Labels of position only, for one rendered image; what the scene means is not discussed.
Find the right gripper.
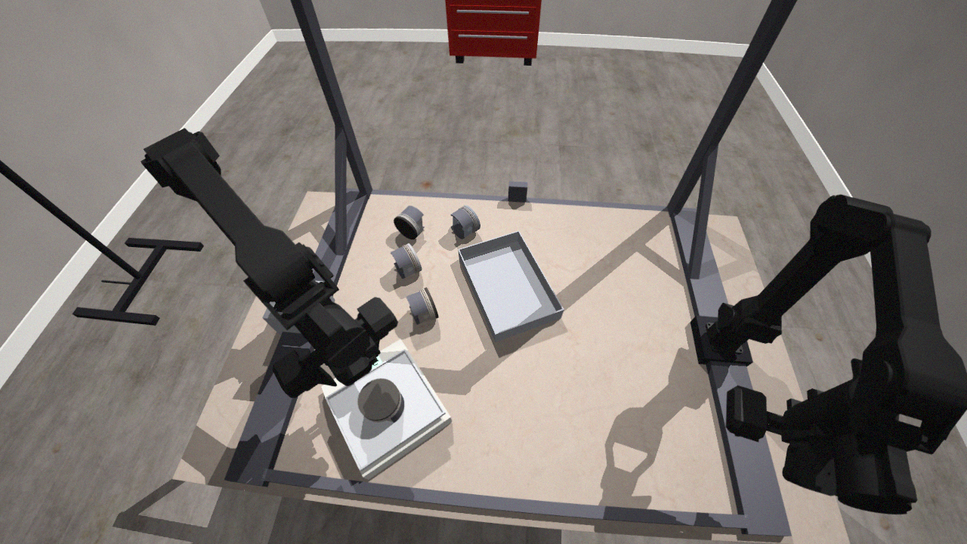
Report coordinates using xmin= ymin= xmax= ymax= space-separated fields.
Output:
xmin=273 ymin=297 xmax=398 ymax=398

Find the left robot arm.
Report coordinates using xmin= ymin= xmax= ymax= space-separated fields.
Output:
xmin=706 ymin=194 xmax=967 ymax=515

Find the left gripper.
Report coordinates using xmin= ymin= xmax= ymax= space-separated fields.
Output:
xmin=726 ymin=385 xmax=838 ymax=444

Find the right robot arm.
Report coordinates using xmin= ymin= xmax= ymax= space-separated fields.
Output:
xmin=141 ymin=128 xmax=381 ymax=386

